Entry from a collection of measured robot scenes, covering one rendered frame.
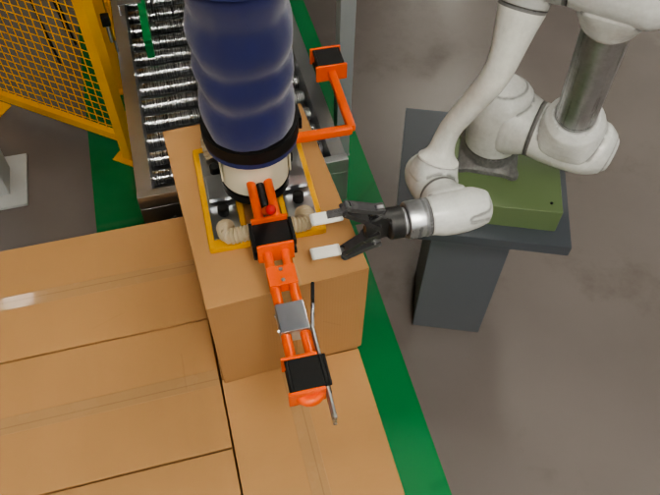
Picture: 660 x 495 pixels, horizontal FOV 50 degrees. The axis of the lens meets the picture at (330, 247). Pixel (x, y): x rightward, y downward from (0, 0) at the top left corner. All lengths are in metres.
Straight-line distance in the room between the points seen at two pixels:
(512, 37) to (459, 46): 2.35
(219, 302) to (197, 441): 0.45
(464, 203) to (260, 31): 0.59
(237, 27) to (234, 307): 0.66
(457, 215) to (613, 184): 1.82
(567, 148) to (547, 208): 0.22
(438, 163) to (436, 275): 0.78
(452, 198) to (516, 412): 1.19
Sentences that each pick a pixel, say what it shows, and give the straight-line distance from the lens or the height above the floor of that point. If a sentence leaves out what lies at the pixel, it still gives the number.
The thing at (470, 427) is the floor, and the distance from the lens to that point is 2.58.
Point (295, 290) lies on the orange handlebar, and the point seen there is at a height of 1.08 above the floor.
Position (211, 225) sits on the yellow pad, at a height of 0.97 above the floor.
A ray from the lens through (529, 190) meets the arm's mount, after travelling 2.08.
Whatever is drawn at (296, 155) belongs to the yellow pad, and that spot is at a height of 0.97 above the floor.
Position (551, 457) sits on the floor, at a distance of 2.61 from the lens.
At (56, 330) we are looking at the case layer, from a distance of 2.20.
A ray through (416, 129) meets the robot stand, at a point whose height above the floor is 0.75.
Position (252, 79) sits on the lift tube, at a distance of 1.45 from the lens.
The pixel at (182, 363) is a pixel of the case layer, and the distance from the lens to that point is 2.05.
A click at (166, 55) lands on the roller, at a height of 0.54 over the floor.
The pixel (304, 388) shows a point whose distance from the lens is 1.38.
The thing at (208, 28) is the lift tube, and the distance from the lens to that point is 1.39.
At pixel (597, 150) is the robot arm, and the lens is 1.94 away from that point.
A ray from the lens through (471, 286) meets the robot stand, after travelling 2.48.
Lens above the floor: 2.35
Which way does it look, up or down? 54 degrees down
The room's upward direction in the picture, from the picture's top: 1 degrees clockwise
